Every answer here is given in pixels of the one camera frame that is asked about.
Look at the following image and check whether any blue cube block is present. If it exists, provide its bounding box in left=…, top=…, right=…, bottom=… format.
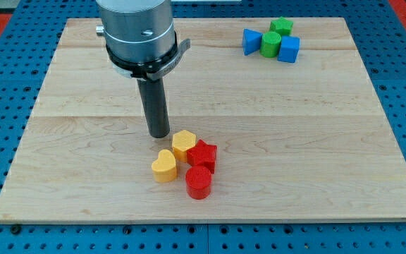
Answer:
left=277, top=36, right=300, bottom=63

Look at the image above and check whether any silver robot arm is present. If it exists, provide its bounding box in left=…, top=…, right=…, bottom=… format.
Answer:
left=96, top=0, right=191, bottom=80

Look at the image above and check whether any blue triangle block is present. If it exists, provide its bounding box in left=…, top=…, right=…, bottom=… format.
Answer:
left=242, top=29, right=263, bottom=56

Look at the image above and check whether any green cylinder block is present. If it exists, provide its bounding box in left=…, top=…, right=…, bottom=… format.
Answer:
left=260, top=31, right=282, bottom=58

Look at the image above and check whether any green star block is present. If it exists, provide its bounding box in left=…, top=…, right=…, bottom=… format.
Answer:
left=269, top=17, right=294, bottom=36

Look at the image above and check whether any yellow hexagon block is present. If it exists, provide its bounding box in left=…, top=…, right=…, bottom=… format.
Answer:
left=172, top=130, right=197, bottom=162

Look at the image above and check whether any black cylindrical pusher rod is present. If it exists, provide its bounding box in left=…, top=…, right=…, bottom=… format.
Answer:
left=137, top=78, right=170, bottom=138

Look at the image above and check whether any red star block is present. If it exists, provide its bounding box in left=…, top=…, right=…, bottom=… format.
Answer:
left=187, top=139, right=217, bottom=174

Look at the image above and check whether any red cylinder block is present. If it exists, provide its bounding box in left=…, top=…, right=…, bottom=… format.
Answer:
left=185, top=166, right=212, bottom=200

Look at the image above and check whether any wooden board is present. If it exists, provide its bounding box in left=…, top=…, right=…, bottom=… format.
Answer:
left=0, top=18, right=406, bottom=224

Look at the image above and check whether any yellow heart block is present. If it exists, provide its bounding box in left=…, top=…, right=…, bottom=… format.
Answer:
left=151, top=150, right=178, bottom=183

